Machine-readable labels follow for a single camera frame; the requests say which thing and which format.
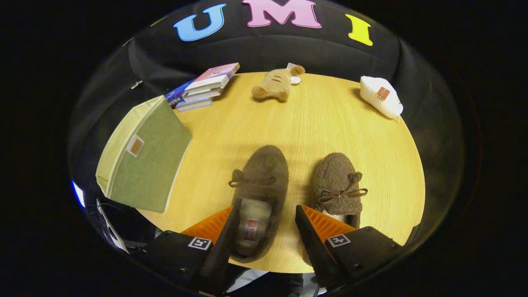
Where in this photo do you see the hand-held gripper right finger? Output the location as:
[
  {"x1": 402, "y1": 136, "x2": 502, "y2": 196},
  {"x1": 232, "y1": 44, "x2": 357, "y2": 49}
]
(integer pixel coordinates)
[{"x1": 295, "y1": 204, "x2": 405, "y2": 292}]

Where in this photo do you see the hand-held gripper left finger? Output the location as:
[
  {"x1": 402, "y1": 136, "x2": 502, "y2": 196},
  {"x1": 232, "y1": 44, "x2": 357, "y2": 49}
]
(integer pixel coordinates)
[{"x1": 142, "y1": 199, "x2": 242, "y2": 295}]

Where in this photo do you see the brown fuzzy shoe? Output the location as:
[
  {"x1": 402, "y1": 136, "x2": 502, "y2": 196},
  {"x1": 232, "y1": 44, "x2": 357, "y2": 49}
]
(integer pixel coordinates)
[
  {"x1": 302, "y1": 153, "x2": 368, "y2": 266},
  {"x1": 228, "y1": 144, "x2": 290, "y2": 264}
]

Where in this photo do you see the green fabric storage box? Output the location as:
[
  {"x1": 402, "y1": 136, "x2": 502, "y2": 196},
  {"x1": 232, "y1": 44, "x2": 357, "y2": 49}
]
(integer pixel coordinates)
[{"x1": 96, "y1": 95, "x2": 193, "y2": 214}]

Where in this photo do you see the person's dark clothing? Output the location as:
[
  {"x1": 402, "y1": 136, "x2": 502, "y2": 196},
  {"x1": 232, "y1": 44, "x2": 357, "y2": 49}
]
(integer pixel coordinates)
[{"x1": 225, "y1": 264, "x2": 318, "y2": 297}]

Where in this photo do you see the pale blue book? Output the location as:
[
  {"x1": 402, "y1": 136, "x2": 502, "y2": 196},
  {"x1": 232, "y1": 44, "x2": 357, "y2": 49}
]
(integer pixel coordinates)
[{"x1": 175, "y1": 98, "x2": 213, "y2": 112}]

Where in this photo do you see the white plush toy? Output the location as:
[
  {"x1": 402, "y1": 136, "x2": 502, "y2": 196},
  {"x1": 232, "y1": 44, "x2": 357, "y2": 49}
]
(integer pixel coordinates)
[{"x1": 360, "y1": 75, "x2": 404, "y2": 120}]

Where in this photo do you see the white book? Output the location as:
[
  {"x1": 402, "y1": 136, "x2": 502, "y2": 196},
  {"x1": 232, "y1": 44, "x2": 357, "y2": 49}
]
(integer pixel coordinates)
[{"x1": 181, "y1": 86, "x2": 224, "y2": 103}]

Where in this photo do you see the tan plush toy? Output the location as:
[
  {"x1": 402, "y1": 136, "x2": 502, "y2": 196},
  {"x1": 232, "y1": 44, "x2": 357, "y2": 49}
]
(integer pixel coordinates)
[{"x1": 252, "y1": 63, "x2": 306, "y2": 102}]

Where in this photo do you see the pink book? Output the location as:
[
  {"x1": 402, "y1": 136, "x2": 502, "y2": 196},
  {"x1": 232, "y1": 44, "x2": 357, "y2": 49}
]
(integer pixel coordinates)
[{"x1": 185, "y1": 63, "x2": 240, "y2": 90}]

